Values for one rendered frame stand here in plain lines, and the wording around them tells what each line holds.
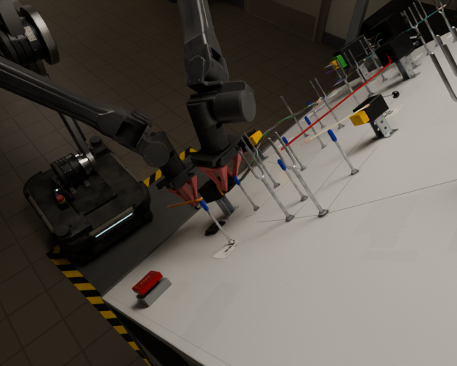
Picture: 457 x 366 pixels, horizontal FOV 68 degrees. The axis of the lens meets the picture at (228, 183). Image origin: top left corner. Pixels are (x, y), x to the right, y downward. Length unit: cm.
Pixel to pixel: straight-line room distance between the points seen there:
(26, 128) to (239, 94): 260
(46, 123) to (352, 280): 285
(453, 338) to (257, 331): 19
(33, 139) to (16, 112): 42
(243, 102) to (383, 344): 43
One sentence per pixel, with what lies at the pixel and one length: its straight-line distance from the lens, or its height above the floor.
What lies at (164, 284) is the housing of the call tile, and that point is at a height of 111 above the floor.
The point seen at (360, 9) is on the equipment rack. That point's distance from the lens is 145.
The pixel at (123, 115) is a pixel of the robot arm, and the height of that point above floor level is 123.
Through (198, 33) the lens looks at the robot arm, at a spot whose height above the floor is 140.
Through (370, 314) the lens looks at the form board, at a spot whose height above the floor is 141.
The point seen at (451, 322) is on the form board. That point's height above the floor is 145.
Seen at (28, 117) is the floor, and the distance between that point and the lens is 319.
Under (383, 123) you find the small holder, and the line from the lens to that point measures 68.
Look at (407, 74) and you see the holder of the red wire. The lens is 99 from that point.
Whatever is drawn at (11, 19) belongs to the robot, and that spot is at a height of 123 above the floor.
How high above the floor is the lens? 170
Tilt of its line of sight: 49 degrees down
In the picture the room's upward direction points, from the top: straight up
